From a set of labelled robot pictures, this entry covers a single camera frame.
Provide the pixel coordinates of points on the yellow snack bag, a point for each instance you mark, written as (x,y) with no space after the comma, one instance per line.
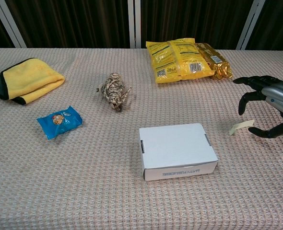
(175,60)

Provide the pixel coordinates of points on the white metal frame post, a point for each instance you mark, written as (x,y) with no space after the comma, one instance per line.
(9,24)
(133,24)
(250,24)

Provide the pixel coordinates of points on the pink waffle tablecloth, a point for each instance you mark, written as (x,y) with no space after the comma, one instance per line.
(84,179)

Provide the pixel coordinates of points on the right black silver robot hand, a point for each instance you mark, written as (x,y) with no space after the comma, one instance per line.
(279,94)

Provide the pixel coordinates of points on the gold foil snack packet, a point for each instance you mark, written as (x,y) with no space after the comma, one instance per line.
(215,60)

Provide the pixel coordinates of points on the white card packet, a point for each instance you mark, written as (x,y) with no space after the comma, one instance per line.
(175,146)

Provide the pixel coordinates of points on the blue snack packet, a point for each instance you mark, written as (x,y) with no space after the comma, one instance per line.
(60,122)

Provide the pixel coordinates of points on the yellow folded microfiber towel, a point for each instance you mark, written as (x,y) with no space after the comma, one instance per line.
(31,79)

